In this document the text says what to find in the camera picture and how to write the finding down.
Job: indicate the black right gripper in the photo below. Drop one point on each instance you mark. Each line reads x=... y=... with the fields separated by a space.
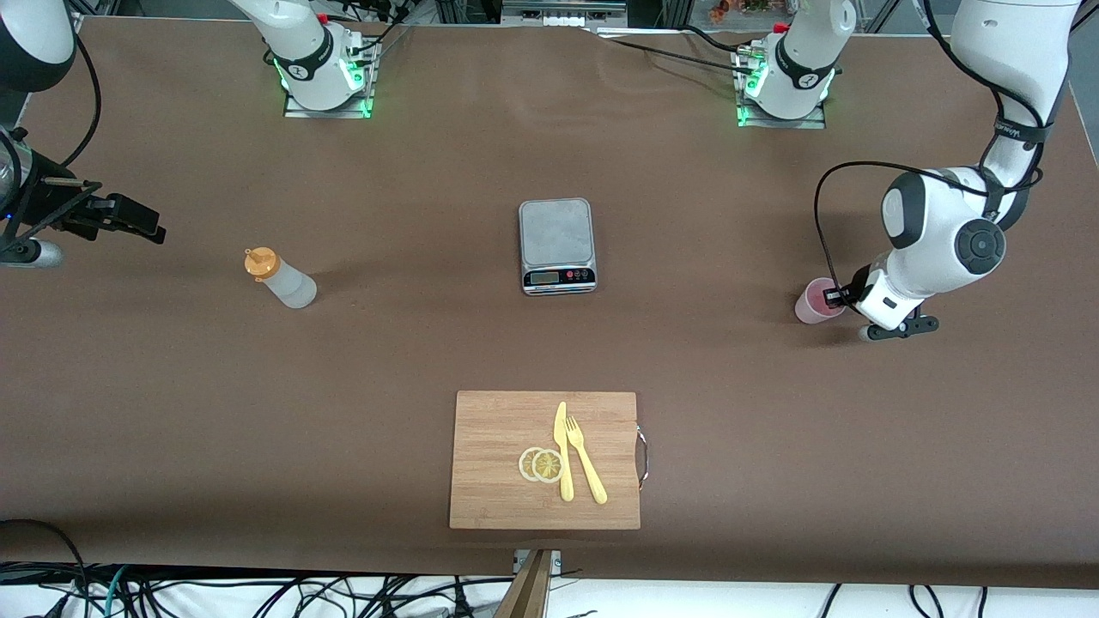
x=53 y=204

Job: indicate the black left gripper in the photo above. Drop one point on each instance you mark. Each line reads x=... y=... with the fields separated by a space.
x=837 y=296

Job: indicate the pink plastic cup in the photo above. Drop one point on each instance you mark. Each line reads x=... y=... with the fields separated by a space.
x=807 y=305

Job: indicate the translucent sauce bottle orange cap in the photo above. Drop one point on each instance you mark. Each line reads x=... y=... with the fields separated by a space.
x=288 y=283

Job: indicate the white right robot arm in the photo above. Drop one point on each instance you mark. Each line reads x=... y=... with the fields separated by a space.
x=300 y=47

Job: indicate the silver digital kitchen scale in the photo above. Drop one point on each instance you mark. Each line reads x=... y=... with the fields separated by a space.
x=556 y=232

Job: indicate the yellow plastic fork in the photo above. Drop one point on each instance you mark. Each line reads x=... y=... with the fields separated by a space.
x=592 y=481

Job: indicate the yellow plastic knife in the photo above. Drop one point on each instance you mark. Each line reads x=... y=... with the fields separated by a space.
x=566 y=481

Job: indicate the yellow lemon slice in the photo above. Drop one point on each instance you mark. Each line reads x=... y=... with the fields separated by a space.
x=548 y=466
x=525 y=464

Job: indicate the wooden cutting board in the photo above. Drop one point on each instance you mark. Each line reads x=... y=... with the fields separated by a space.
x=489 y=463

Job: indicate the silver box white sockets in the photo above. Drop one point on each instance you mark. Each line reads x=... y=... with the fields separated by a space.
x=562 y=13

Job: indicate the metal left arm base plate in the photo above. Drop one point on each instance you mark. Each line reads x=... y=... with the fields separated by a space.
x=786 y=124

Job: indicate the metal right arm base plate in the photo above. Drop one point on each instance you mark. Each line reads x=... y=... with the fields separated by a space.
x=330 y=113

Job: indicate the small metal bracket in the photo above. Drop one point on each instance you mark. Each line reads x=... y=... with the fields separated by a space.
x=554 y=560

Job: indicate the wooden post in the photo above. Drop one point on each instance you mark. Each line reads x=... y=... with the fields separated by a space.
x=528 y=592

